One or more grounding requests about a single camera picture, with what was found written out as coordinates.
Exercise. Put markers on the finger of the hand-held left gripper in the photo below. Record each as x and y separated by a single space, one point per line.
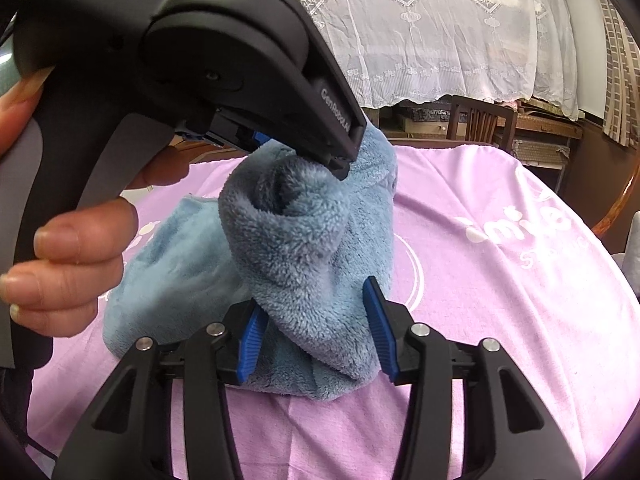
342 167
235 135

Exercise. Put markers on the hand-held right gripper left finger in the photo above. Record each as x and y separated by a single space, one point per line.
250 345

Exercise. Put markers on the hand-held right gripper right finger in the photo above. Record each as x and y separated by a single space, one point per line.
380 330

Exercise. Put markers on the blue fleece garment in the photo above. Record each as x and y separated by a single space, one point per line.
300 260

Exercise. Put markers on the person's left hand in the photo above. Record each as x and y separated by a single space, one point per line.
65 270

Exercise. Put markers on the purple printed cloth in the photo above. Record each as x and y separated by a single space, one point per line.
500 310

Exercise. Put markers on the dark wooden chair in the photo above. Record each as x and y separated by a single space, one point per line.
457 120

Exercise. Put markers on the white lace cloth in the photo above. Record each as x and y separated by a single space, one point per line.
425 35

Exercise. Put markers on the brown woven furniture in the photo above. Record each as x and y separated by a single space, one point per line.
547 152

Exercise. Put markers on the pale grey blue object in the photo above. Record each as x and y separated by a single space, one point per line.
635 260

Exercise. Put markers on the checked curtain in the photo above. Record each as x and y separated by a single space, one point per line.
617 60

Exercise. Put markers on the curved rattan frame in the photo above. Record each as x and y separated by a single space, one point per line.
617 205

